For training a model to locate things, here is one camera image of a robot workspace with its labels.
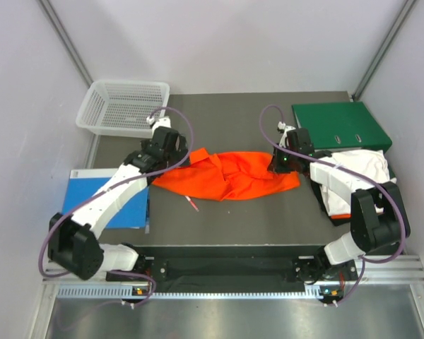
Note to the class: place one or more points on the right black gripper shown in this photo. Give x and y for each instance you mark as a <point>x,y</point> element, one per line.
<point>275,167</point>

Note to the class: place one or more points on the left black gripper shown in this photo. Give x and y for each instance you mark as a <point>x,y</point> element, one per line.
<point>180,155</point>

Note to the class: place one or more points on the orange t shirt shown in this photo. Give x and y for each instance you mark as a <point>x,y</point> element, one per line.
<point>230,176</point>

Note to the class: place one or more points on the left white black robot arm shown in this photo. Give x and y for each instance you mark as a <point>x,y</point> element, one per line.
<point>73,239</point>

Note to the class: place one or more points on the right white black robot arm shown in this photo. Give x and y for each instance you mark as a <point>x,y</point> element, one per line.
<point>378,216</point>

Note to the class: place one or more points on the red white pen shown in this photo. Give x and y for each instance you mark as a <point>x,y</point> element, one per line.
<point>192,203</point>

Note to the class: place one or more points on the white plastic perforated basket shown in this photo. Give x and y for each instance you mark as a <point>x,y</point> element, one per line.
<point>120,107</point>

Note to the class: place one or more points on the white t shirt pile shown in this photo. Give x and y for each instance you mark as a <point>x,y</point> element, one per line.
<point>360,164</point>

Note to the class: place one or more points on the orange folded shirt under pile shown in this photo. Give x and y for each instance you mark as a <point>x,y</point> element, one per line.
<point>338,220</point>

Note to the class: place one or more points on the blue folder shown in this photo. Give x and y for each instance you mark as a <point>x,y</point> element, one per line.
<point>84,183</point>

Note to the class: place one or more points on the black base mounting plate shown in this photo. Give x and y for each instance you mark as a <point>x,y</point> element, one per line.
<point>167,263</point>

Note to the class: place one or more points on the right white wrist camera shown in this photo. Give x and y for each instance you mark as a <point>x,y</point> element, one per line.
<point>283,129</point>

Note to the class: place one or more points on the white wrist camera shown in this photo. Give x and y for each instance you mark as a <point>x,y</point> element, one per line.
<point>155,123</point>
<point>283,129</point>

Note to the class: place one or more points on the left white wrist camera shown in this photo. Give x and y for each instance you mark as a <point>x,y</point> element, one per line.
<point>155,123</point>

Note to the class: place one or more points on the green ring binder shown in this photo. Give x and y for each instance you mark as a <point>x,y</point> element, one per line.
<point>338,126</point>

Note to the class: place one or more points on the aluminium rail frame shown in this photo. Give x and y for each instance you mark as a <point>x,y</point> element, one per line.
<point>401,271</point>

